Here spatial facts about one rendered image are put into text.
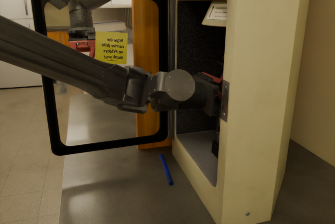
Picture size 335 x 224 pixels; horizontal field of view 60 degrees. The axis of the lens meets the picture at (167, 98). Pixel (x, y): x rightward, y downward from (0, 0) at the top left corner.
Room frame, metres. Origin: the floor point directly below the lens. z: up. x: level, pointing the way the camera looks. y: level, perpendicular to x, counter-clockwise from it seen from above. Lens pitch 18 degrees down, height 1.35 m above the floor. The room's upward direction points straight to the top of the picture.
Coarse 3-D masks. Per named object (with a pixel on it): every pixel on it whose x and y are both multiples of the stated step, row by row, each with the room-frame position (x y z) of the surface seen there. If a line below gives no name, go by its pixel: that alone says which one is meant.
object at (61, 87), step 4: (56, 80) 0.64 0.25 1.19; (56, 84) 0.64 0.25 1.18; (60, 84) 0.65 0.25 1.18; (64, 84) 0.65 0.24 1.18; (56, 88) 0.64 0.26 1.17; (60, 88) 0.65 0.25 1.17; (64, 88) 0.65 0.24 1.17; (56, 92) 0.64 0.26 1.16; (60, 92) 0.65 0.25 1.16; (64, 92) 0.65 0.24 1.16
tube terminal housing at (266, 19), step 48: (192, 0) 0.73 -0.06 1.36; (240, 0) 0.45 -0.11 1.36; (288, 0) 0.47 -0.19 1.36; (240, 48) 0.45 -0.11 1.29; (288, 48) 0.48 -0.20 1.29; (240, 96) 0.46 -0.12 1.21; (288, 96) 0.50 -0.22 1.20; (240, 144) 0.46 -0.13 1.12; (288, 144) 0.64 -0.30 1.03; (240, 192) 0.46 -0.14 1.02
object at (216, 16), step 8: (216, 0) 0.59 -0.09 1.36; (224, 0) 0.57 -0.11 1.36; (208, 8) 0.62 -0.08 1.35; (216, 8) 0.58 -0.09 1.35; (224, 8) 0.56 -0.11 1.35; (208, 16) 0.59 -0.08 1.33; (216, 16) 0.56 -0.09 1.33; (224, 16) 0.55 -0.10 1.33; (208, 24) 0.58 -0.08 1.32; (216, 24) 0.56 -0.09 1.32; (224, 24) 0.54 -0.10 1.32
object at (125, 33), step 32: (64, 0) 0.67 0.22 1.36; (96, 0) 0.69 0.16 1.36; (128, 0) 0.71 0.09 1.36; (64, 32) 0.67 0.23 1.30; (96, 32) 0.69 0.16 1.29; (128, 32) 0.71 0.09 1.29; (128, 64) 0.71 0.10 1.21; (64, 96) 0.66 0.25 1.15; (64, 128) 0.66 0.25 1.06; (96, 128) 0.68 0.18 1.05; (128, 128) 0.71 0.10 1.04
